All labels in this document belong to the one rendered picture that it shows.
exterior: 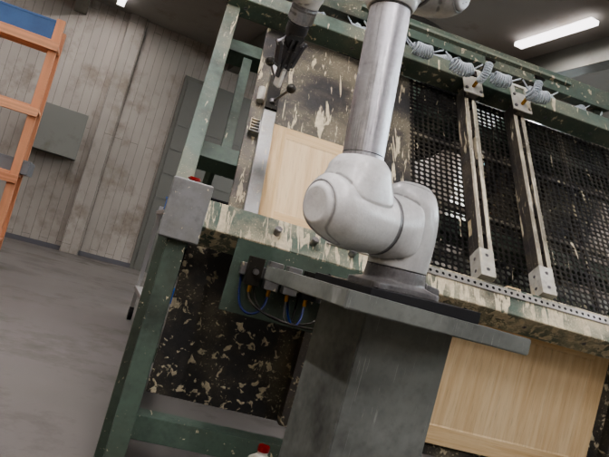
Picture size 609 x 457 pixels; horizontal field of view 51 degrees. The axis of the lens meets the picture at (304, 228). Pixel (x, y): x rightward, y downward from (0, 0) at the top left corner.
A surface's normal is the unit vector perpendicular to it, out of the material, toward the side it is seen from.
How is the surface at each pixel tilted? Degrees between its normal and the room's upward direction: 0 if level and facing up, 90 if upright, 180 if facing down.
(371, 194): 81
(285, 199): 54
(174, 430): 90
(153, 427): 90
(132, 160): 90
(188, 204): 90
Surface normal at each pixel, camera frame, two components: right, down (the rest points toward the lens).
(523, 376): 0.21, -0.01
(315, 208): -0.75, -0.10
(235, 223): 0.33, -0.57
